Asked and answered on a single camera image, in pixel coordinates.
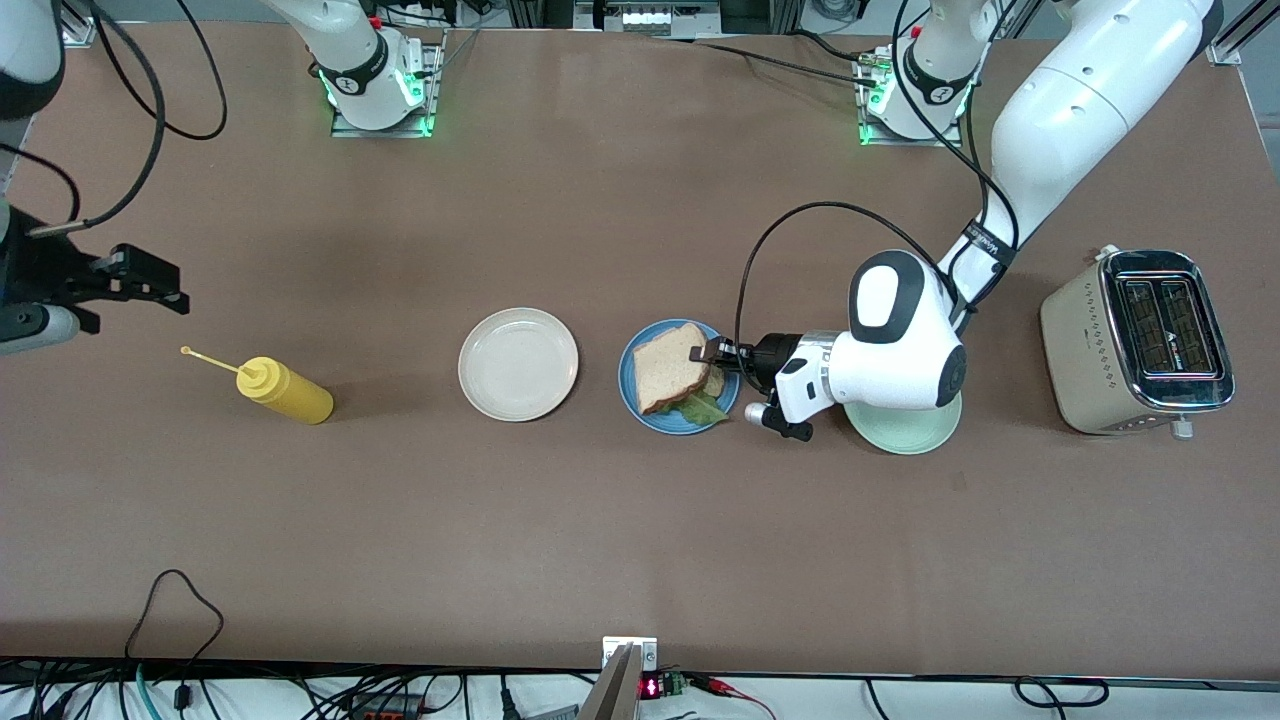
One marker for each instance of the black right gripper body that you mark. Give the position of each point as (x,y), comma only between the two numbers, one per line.
(38,274)

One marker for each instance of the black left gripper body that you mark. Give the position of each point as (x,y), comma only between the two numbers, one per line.
(773,358)

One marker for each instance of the toasted bread slice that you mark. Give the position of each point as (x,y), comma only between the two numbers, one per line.
(715,383)
(665,365)

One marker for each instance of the green lettuce leaf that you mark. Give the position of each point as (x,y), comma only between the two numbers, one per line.
(705,410)

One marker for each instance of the yellow mustard squeeze bottle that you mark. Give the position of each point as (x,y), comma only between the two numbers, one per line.
(295,395)

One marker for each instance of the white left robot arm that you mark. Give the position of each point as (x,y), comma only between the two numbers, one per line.
(1080,110)

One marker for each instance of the blue plate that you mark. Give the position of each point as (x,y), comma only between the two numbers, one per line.
(660,425)

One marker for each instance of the mint green plate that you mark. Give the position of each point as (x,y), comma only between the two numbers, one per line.
(905,435)

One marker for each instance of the beige plate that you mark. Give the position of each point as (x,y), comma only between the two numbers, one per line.
(518,365)

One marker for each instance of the beige chrome toaster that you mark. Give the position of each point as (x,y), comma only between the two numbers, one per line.
(1085,350)

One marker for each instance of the silver electronics box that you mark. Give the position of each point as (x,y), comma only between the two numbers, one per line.
(650,18)

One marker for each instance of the circuit board with red display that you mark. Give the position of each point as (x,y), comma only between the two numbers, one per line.
(652,687)

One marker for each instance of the aluminium corner bracket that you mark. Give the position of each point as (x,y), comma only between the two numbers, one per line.
(1228,50)
(80,32)

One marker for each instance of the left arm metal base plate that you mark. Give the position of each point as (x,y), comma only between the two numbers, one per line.
(940,142)

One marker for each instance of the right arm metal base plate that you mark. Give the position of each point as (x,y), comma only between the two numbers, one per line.
(436,100)

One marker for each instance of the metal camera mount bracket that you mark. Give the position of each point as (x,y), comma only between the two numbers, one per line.
(612,695)

